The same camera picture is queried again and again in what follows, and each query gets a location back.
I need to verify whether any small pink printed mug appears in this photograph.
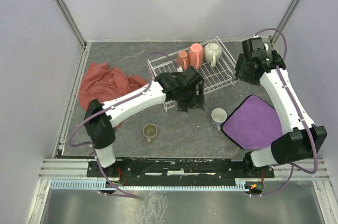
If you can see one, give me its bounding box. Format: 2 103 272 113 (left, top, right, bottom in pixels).
177 50 189 71

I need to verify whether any large pink mug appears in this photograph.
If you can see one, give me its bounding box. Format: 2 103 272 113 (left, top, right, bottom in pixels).
188 43 204 70

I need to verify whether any white wire dish rack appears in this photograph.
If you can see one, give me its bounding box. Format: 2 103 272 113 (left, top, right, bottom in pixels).
147 35 238 113

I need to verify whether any cream speckled mug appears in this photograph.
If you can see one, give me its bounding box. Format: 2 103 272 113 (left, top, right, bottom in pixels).
204 42 222 68

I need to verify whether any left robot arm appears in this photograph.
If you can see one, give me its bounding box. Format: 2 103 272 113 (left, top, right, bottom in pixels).
84 66 205 168

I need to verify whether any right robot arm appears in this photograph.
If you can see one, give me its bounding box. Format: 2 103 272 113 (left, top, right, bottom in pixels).
234 37 327 173

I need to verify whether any grey blue mug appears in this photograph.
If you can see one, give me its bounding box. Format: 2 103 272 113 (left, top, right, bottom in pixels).
211 108 228 132

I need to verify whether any olive green small cup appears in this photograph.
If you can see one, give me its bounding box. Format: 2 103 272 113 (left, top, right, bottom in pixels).
142 124 158 143

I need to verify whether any purple cloth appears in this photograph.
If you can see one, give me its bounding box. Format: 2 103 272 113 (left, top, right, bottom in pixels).
221 95 283 150

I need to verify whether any red cloth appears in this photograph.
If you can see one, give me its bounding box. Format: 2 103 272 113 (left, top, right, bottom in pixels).
78 62 147 110

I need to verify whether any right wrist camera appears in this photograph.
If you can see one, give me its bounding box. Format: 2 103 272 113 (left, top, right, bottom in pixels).
242 37 267 57

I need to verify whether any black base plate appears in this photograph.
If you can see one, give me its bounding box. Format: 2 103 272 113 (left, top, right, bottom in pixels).
87 156 275 186

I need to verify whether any light blue cable duct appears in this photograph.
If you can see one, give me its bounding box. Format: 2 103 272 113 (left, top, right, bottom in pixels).
50 176 261 192

